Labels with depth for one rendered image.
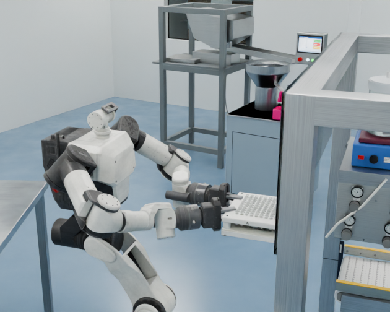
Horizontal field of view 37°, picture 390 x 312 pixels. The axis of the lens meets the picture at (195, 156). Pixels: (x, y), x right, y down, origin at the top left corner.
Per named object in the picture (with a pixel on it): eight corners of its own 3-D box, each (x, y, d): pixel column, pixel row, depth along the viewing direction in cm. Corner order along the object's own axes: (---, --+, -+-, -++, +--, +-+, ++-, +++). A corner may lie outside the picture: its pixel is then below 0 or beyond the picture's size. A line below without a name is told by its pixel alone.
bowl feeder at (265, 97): (236, 110, 479) (238, 64, 467) (254, 101, 509) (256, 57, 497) (293, 118, 457) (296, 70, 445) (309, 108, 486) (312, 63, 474)
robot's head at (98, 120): (87, 134, 220) (86, 111, 217) (99, 127, 229) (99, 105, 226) (103, 136, 218) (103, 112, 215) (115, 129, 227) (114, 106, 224)
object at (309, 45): (291, 110, 479) (295, 32, 460) (295, 108, 488) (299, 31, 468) (318, 114, 469) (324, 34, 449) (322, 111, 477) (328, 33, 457)
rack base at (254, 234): (301, 216, 222) (301, 211, 222) (290, 246, 200) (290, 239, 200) (238, 208, 230) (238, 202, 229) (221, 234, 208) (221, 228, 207)
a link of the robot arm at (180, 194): (203, 205, 234) (178, 200, 239) (203, 179, 231) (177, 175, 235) (191, 215, 224) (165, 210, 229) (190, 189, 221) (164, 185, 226)
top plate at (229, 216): (302, 204, 221) (303, 199, 220) (291, 232, 199) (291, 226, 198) (239, 196, 228) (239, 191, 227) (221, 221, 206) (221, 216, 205)
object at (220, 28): (128, 169, 569) (123, 9, 521) (184, 140, 657) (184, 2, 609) (266, 197, 503) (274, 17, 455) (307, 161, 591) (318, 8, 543)
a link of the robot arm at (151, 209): (174, 202, 207) (147, 202, 197) (178, 227, 206) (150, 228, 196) (162, 205, 212) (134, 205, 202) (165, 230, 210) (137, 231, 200)
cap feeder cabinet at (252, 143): (223, 202, 492) (225, 114, 467) (251, 181, 539) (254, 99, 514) (295, 218, 462) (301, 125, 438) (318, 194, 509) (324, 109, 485)
